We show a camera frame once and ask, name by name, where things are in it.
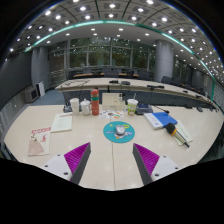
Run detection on white standing appliance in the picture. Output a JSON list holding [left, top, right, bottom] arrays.
[[35, 81, 46, 98]]

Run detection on cream booklet with red header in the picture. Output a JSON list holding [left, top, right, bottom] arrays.
[[50, 112, 74, 133]]

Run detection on grey box appliance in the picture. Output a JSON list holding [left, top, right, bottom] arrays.
[[23, 85, 40, 104]]

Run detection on round teal cartoon mouse pad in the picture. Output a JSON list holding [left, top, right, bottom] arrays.
[[102, 120, 136, 144]]

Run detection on printed drink cup with straw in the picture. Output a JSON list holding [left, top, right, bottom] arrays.
[[126, 93, 139, 117]]

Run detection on black handheld microphone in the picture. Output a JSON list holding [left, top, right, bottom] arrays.
[[165, 122, 190, 149]]

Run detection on red thermos with green band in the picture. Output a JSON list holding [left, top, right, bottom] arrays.
[[90, 88, 101, 117]]

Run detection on colourful sticker sheet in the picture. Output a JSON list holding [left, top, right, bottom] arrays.
[[98, 109, 125, 121]]

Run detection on ceiling lights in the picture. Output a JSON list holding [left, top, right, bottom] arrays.
[[8, 0, 224, 78]]

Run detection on dark office chairs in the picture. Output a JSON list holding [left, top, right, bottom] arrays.
[[68, 68, 214, 91]]

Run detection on red and white fan-print poster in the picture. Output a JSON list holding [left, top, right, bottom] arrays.
[[27, 126, 52, 157]]

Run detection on silver computer mouse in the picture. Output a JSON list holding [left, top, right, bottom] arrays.
[[114, 125, 126, 137]]

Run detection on white lidded mug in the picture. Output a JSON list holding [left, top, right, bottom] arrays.
[[80, 98, 92, 116]]

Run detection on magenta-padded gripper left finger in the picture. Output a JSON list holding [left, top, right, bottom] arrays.
[[39, 142, 92, 185]]

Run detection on long curved conference table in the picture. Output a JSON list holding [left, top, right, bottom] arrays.
[[54, 77, 218, 104]]

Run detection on cream desk organiser tray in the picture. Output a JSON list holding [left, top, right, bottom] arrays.
[[101, 92, 127, 112]]

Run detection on blue and white book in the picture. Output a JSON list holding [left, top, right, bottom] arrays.
[[143, 111, 178, 130]]

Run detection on white paper cup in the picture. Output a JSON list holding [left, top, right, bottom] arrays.
[[69, 97, 81, 117]]

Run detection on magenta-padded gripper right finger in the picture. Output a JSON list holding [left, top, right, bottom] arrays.
[[132, 143, 183, 186]]

